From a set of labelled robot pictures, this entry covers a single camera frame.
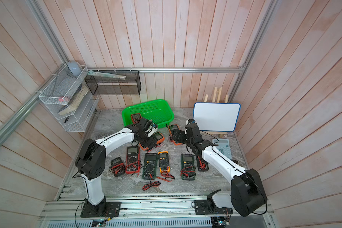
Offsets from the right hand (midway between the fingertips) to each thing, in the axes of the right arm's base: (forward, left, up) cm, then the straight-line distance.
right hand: (177, 133), depth 86 cm
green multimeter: (-19, -7, -13) cm, 24 cm away
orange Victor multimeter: (+14, +4, -13) cm, 19 cm away
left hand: (0, +19, -10) cm, 22 cm away
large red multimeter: (-15, +28, -11) cm, 34 cm away
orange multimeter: (+4, +14, -12) cm, 19 cm away
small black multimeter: (-18, +36, -11) cm, 42 cm away
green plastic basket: (+33, +17, -14) cm, 39 cm away
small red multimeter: (+20, +32, -9) cm, 39 cm away
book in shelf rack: (+9, +59, +18) cm, 63 cm away
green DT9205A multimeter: (-16, +17, -13) cm, 27 cm away
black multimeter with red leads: (-15, -16, -13) cm, 25 cm away
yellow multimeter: (-13, +9, -13) cm, 20 cm away
